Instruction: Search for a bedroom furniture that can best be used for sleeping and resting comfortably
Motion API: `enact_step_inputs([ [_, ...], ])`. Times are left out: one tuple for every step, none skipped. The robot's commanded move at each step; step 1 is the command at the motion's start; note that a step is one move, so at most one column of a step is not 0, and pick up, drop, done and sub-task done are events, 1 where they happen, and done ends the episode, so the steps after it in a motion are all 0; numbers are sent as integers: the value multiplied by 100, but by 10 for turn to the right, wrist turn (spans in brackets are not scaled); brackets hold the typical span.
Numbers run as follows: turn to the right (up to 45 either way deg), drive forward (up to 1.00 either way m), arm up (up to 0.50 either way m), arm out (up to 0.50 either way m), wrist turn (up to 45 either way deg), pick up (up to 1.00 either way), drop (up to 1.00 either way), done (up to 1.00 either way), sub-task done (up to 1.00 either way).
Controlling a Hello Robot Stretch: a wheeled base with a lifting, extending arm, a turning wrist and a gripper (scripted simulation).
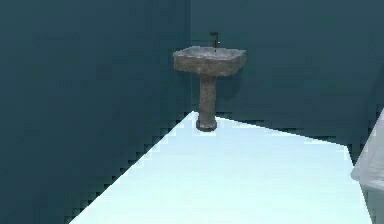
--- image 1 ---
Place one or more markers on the dark sink faucet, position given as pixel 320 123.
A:
pixel 215 39

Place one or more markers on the brown stone pedestal sink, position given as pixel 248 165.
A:
pixel 207 63

